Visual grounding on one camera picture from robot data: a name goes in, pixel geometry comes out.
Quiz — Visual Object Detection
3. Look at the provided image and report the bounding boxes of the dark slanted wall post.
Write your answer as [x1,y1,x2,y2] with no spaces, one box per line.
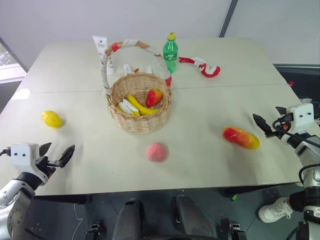
[219,0,239,39]

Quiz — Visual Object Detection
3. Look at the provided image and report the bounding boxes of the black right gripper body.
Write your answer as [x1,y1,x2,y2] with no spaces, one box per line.
[264,113,295,141]

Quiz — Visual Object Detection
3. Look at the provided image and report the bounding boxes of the white Dove tube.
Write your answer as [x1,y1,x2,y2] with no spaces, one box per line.
[91,35,116,76]

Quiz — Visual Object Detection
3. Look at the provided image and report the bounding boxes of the window blinds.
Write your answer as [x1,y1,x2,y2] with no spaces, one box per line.
[0,36,29,84]

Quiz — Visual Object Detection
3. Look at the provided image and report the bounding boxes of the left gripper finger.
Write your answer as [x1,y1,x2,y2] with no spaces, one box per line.
[38,142,53,159]
[58,143,76,169]

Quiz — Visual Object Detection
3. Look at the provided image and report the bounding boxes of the pink toy peach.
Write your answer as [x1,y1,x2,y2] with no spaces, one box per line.
[146,142,169,164]

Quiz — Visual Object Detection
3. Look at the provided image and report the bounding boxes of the small red yellow toy mango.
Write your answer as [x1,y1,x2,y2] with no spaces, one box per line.
[145,88,164,108]

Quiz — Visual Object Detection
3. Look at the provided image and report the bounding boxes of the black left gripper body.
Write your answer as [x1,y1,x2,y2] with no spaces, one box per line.
[35,155,64,180]

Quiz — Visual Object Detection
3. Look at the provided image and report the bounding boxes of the black metal floor bracket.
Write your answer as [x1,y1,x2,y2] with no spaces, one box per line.
[85,219,104,240]
[220,219,244,240]

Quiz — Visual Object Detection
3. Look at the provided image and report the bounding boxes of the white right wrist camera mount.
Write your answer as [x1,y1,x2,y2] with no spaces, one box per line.
[286,102,320,136]

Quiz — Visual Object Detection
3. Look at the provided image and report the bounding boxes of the long red yellow toy mango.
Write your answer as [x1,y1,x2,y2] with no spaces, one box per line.
[222,126,261,151]

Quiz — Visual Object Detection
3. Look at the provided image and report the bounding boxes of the white sneaker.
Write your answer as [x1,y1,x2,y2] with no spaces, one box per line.
[257,197,294,224]

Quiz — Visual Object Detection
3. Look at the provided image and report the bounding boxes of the dark rounded shape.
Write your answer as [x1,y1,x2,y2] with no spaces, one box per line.
[170,194,219,239]
[115,199,145,240]

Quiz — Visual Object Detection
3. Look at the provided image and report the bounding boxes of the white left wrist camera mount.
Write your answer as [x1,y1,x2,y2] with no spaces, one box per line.
[9,142,50,186]

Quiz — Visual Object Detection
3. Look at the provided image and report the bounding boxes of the green plastic soda bottle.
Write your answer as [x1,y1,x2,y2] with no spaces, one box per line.
[162,32,179,74]

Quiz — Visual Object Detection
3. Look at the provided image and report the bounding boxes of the peeled yellow toy banana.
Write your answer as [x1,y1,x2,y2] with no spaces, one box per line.
[115,94,160,117]

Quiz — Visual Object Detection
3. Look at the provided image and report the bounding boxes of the yellow toy lemon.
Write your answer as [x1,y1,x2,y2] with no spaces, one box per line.
[41,110,64,129]

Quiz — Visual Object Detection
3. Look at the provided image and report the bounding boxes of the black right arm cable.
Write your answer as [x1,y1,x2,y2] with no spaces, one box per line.
[271,117,320,147]

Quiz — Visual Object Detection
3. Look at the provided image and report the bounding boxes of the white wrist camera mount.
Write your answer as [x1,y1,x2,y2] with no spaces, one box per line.
[9,142,50,186]
[286,102,320,136]

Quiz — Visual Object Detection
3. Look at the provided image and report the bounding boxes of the small white orange toy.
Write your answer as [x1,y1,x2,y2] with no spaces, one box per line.
[122,63,154,76]

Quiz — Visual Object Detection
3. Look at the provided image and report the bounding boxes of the wicker basket with handle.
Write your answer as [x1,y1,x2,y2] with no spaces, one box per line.
[99,39,174,136]

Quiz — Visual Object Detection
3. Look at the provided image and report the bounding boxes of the red white rope toy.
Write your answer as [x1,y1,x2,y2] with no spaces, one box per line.
[178,56,222,79]

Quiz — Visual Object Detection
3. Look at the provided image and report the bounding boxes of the dark furniture beside table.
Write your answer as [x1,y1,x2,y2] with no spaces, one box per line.
[271,63,320,107]

